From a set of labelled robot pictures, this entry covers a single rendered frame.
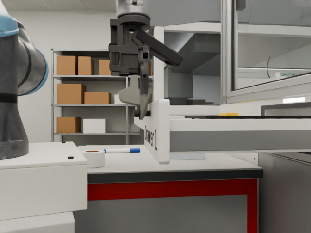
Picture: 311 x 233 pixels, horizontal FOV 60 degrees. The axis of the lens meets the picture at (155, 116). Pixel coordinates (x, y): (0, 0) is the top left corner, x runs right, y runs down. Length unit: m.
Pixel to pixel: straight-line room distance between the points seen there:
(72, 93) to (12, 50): 4.15
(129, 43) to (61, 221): 0.37
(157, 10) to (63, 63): 3.38
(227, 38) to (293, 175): 0.59
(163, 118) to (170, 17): 1.09
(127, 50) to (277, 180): 0.50
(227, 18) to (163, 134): 0.76
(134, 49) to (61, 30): 4.81
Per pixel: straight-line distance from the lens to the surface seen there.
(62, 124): 4.67
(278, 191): 0.79
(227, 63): 1.08
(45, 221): 0.41
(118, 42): 0.59
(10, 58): 0.49
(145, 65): 0.55
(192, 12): 1.53
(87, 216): 0.75
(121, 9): 0.60
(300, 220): 0.73
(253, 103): 0.88
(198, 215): 0.77
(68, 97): 4.64
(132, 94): 0.56
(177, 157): 0.88
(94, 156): 0.75
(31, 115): 5.31
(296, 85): 0.71
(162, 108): 0.45
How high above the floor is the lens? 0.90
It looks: level
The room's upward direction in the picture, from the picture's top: straight up
